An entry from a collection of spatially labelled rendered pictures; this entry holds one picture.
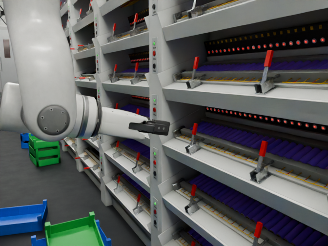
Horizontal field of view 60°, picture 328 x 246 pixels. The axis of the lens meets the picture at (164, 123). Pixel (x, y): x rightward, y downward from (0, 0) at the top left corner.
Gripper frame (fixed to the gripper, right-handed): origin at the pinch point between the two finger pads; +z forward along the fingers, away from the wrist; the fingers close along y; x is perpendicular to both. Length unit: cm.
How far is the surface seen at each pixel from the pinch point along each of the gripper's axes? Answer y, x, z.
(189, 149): -13.4, -6.7, 18.9
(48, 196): -131, -67, 3
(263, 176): 13.3, -6.6, 21.2
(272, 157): 11.9, -2.3, 24.6
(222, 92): 0.4, 11.0, 15.6
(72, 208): -107, -65, 13
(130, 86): -59, 10, 15
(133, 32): -57, 32, 12
